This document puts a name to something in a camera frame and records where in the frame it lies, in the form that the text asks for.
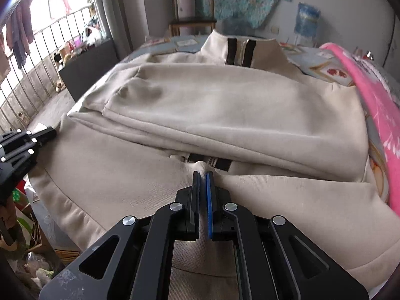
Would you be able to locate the dark hanging clothes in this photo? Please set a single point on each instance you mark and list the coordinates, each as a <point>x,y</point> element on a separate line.
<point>19,35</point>

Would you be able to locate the grey curtain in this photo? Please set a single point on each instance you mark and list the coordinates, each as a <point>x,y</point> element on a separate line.
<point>124,22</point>

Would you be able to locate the blue water bottle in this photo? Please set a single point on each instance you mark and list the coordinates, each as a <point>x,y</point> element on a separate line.
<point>306,25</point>

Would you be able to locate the metal balcony railing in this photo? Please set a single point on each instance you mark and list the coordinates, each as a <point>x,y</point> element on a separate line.
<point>25,91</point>

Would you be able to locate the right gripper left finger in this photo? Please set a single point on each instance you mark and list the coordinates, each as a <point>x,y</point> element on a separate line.
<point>188,216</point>

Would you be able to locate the cream jacket with black trim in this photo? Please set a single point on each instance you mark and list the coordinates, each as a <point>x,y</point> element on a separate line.
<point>218,131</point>

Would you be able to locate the pink floral fleece blanket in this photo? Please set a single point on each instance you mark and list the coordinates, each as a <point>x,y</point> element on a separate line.
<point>382,108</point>

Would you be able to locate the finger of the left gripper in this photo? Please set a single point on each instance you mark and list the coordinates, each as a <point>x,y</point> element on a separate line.
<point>44,136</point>

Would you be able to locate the wooden shelf stand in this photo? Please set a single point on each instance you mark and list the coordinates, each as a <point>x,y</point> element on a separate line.
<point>187,19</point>

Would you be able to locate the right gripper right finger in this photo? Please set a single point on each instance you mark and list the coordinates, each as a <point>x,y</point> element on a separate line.
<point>219,224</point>

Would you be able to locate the light blue floral bedsheet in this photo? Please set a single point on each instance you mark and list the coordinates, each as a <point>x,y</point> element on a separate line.
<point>328,68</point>

